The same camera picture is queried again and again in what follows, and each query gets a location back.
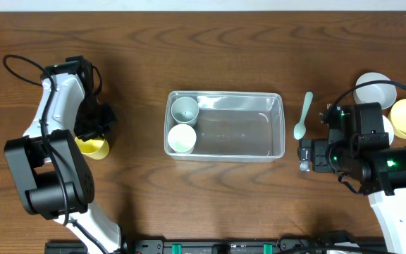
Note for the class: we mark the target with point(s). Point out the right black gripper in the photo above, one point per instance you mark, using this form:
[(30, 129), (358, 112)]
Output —
[(305, 154)]

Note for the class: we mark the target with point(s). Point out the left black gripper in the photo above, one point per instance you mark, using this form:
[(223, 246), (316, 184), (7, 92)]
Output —
[(92, 129)]

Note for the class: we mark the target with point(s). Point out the yellow plastic cup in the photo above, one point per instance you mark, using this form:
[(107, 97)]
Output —
[(94, 148)]

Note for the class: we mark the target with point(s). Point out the cream white plastic cup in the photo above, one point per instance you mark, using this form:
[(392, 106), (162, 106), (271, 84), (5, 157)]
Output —
[(182, 138)]

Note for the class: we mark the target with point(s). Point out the grey plastic cup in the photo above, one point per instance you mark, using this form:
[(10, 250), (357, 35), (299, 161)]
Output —
[(185, 110)]

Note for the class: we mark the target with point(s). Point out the white plastic bowl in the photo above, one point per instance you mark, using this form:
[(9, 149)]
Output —
[(388, 127)]

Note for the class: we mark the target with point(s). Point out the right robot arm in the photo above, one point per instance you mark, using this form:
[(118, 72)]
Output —
[(358, 152)]

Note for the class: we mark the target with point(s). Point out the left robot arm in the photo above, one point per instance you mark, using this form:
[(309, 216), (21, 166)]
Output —
[(50, 173)]

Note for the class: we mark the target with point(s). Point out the mint green plastic spoon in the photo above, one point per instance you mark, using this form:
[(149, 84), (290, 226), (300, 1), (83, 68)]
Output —
[(300, 128)]

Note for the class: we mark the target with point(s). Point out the clear plastic storage box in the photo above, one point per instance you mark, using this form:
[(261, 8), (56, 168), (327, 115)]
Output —
[(232, 126)]

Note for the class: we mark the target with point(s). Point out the grey plastic bowl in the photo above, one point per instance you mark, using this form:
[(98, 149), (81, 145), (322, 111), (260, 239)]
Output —
[(384, 94)]

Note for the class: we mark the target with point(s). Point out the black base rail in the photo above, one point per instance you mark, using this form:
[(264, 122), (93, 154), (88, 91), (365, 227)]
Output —
[(331, 242)]

